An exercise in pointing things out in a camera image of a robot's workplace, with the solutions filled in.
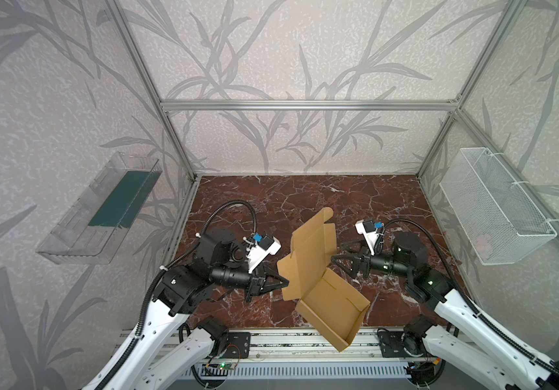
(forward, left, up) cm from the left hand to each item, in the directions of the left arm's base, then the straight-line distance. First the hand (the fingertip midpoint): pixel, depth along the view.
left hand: (284, 287), depth 57 cm
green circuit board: (-13, +18, -29) cm, 37 cm away
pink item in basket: (+15, -60, -7) cm, 63 cm away
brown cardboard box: (0, -13, -17) cm, 21 cm away
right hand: (+12, -15, -5) cm, 19 cm away
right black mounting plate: (-8, -33, -27) cm, 44 cm away
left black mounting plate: (-8, +15, -27) cm, 32 cm away
